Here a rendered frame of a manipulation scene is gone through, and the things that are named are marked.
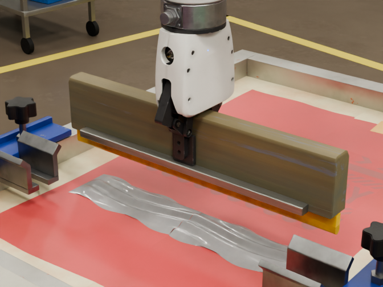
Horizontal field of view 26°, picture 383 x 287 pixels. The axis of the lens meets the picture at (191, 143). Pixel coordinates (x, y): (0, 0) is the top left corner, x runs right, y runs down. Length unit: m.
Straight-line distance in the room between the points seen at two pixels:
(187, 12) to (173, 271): 0.30
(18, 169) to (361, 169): 0.49
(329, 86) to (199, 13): 0.58
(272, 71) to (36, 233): 0.63
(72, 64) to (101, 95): 3.44
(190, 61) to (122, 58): 3.66
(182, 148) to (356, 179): 0.30
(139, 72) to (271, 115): 3.00
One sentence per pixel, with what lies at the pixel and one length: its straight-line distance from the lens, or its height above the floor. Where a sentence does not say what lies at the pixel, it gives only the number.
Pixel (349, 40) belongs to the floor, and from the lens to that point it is 4.95.
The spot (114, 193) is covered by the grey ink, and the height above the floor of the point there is 0.96.
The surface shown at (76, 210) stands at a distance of 1.10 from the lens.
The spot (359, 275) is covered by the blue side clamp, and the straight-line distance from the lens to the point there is 0.90.
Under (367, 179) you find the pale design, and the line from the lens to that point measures 1.20.
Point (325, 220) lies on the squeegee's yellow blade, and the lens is 0.94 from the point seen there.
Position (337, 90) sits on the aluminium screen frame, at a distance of 1.46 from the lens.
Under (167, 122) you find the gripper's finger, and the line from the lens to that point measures 0.96.
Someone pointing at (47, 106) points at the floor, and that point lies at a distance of 3.98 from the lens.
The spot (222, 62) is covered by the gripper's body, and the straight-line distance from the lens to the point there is 0.98.
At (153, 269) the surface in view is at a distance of 0.98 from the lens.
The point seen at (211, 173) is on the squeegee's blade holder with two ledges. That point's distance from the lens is 0.99.
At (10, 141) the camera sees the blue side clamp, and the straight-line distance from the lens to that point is 1.20.
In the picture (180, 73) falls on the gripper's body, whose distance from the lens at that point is 0.93.
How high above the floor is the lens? 1.49
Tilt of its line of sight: 25 degrees down
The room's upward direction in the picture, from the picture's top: straight up
